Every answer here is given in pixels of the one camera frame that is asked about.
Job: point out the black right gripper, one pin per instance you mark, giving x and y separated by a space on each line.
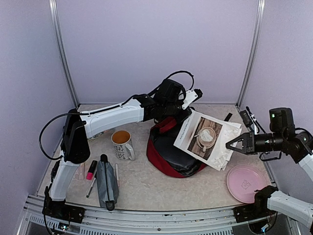
249 143

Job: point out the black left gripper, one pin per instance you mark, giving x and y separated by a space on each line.
181 118

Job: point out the coffee cover notebook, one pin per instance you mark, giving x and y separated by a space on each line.
204 138

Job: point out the red student backpack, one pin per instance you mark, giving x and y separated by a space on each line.
167 158

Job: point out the grey pencil case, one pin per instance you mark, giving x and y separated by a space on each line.
107 186

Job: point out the orange green paperback book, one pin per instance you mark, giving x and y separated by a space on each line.
97 135

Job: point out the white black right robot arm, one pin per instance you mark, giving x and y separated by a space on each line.
285 138

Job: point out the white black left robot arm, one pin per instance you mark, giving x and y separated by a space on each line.
168 99

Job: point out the pink plate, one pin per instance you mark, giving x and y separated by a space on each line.
243 181

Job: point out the white mug with tea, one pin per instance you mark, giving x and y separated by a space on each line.
123 146

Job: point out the small white marker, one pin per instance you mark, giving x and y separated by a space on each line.
117 174

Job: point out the pink black highlighter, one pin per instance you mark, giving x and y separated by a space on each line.
91 170

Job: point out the beige eraser stick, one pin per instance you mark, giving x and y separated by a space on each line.
80 172

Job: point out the green white pen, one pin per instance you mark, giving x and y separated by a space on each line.
91 187

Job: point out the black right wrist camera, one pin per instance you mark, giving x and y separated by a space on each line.
249 120

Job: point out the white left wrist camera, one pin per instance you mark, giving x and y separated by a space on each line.
191 96

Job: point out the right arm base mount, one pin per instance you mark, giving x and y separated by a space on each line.
253 211

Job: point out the aluminium front rail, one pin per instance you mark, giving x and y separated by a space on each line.
99 221

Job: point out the right aluminium frame post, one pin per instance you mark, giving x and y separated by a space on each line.
252 52

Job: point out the aluminium frame post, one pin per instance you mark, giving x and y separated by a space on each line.
252 52
62 51

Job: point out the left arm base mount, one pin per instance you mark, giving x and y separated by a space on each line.
62 211

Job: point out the left aluminium frame post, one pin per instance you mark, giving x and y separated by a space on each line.
62 51

